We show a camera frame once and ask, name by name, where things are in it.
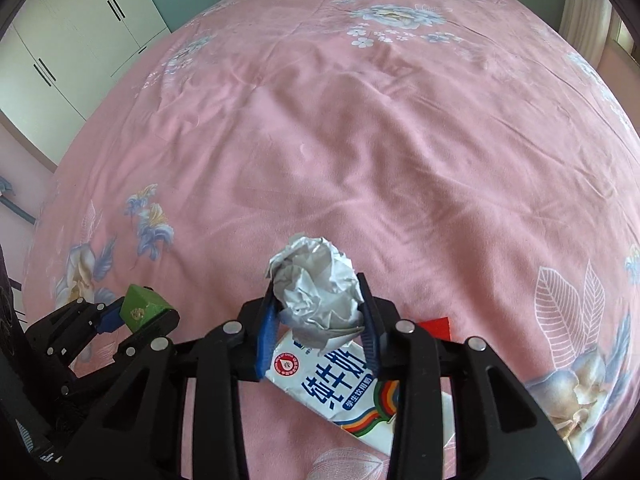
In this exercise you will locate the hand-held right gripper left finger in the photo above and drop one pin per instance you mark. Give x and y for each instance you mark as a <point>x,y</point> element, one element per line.
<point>265,345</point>

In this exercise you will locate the blue hanging garment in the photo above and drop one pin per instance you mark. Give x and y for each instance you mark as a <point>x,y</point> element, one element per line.
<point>5,186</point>

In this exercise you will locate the small red paper piece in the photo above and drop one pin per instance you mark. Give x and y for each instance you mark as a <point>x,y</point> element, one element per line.
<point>435,329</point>

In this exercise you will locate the grey coat rack pole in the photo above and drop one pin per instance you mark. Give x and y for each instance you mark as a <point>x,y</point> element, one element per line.
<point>17,210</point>

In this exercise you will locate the beige curtain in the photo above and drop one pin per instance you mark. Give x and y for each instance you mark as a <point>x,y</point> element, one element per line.
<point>587,15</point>

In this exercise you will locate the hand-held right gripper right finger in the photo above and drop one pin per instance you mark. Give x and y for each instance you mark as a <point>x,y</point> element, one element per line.
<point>370,340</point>

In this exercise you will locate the green box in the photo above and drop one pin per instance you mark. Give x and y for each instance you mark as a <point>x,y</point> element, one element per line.
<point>147,305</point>

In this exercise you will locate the white paper ball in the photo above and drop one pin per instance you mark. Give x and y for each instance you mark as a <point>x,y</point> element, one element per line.
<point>315,290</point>

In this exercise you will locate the pink floral blanket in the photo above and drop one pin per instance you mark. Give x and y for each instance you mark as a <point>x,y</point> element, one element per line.
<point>350,160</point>

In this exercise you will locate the white milk carton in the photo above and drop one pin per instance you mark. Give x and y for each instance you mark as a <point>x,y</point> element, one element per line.
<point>310,385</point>

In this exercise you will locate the white wardrobe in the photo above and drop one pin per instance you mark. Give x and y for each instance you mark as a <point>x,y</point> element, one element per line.
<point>65,35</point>

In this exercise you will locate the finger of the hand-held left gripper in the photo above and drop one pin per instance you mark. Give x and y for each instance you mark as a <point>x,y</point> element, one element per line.
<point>107,321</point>
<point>145,337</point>

